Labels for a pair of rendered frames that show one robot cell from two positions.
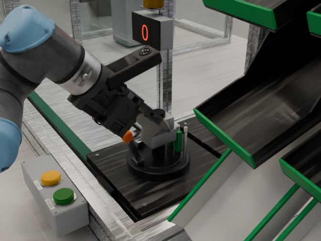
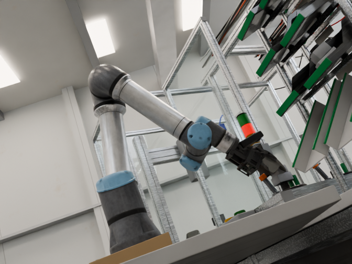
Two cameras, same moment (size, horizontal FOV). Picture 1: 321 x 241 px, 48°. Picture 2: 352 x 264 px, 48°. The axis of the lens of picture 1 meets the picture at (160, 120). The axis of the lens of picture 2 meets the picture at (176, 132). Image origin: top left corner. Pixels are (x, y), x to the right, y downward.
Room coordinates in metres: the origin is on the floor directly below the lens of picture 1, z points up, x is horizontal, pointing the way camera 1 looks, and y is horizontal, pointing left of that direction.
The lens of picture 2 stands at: (-0.78, 0.18, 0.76)
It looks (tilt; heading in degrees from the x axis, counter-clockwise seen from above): 23 degrees up; 5
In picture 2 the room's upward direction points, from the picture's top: 21 degrees counter-clockwise
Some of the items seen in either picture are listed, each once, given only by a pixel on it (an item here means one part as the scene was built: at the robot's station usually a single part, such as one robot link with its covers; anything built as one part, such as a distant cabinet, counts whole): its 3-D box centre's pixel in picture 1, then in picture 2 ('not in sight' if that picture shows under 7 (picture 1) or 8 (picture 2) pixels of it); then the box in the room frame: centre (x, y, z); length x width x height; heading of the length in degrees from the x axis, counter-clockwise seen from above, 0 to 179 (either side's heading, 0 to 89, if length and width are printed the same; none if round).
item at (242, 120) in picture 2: not in sight; (244, 121); (0.89, 0.02, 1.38); 0.05 x 0.05 x 0.05
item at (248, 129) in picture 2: not in sight; (248, 130); (0.89, 0.02, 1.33); 0.05 x 0.05 x 0.05
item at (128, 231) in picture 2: not in sight; (132, 232); (0.32, 0.49, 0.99); 0.15 x 0.15 x 0.10
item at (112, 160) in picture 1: (158, 165); not in sight; (0.66, 0.00, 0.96); 0.24 x 0.24 x 0.02; 35
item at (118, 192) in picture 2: not in sight; (119, 195); (0.33, 0.50, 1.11); 0.13 x 0.12 x 0.14; 16
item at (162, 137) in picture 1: (162, 125); (281, 173); (0.67, 0.00, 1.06); 0.08 x 0.04 x 0.07; 125
